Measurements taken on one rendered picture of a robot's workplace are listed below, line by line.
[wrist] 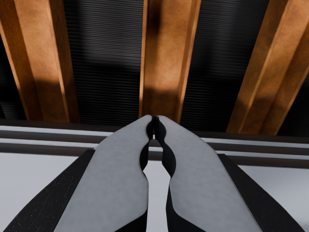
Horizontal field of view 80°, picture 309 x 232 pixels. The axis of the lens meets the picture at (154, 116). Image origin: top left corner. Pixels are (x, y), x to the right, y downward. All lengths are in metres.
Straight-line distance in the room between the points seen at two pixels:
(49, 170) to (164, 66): 0.25
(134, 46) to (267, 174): 0.38
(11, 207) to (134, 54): 0.38
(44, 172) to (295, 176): 0.31
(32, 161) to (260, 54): 0.37
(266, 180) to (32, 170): 0.29
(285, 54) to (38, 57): 0.45
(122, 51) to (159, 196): 0.35
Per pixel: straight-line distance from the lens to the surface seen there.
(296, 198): 0.34
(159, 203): 0.29
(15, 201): 0.34
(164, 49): 0.35
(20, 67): 0.40
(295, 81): 0.42
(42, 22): 0.39
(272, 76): 0.43
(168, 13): 0.35
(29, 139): 0.27
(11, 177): 0.30
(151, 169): 0.24
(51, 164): 0.26
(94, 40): 0.50
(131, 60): 0.49
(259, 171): 0.27
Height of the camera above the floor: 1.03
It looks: 60 degrees down
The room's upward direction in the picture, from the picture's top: 179 degrees clockwise
